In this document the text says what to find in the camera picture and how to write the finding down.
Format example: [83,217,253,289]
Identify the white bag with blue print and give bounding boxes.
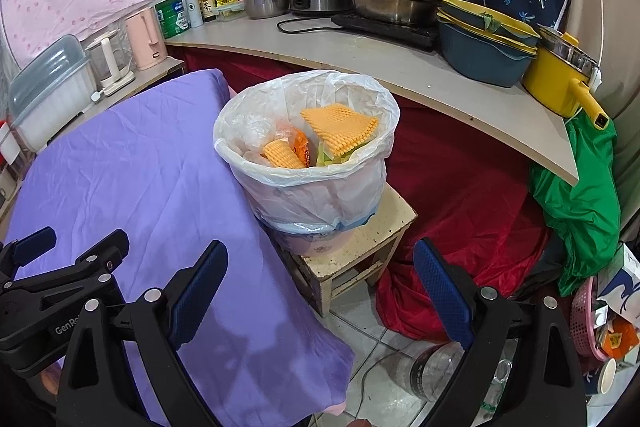
[595,247,640,323]

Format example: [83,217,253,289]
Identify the glass kettle with white base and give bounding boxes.
[85,29,136,96]

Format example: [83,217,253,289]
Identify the green tin can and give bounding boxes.
[155,0,192,38]

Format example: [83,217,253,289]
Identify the red counter curtain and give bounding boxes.
[167,47,551,303]

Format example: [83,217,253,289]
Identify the white bottle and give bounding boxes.
[183,0,204,28]

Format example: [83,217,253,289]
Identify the purple cloth cover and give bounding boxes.
[2,68,356,413]

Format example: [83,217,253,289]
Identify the paper cup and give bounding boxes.
[597,357,620,395]

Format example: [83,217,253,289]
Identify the orange waffle cloth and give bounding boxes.
[262,139,307,169]
[300,103,379,156]

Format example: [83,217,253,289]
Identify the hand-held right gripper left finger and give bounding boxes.
[52,241,230,427]

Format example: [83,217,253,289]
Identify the white dish container blue-grey lid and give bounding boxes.
[7,35,98,152]

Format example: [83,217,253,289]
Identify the pink electric kettle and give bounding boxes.
[125,7,168,72]

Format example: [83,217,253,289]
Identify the black induction cooktop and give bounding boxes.
[331,11,441,52]

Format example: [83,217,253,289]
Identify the green plastic bag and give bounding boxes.
[529,112,621,298]

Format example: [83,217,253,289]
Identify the black power cable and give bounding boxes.
[277,16,346,35]

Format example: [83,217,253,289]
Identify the pink plastic basket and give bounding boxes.
[570,276,626,360]

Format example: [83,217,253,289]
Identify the stacked blue yellow basins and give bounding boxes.
[436,0,541,88]

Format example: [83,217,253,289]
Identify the grey floor cable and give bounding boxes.
[357,349,416,427]

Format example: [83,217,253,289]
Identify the yellow-green snack packet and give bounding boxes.
[315,142,361,168]

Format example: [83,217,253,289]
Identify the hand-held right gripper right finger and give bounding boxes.
[413,238,587,427]

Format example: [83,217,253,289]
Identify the bin with white plastic liner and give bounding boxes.
[214,70,401,255]

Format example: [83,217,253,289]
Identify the small orange box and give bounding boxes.
[600,324,638,358]

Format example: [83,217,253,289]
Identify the clear plastic bottle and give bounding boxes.
[382,339,511,423]

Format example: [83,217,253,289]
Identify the red plastic bag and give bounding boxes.
[375,252,501,343]

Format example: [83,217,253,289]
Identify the yellow electric pot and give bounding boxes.
[522,25,611,129]

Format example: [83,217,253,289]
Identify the small wooden stool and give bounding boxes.
[287,184,418,318]

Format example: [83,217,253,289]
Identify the red plastic container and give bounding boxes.
[0,119,21,165]

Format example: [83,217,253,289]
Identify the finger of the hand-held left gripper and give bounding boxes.
[0,227,57,282]
[7,228,131,303]

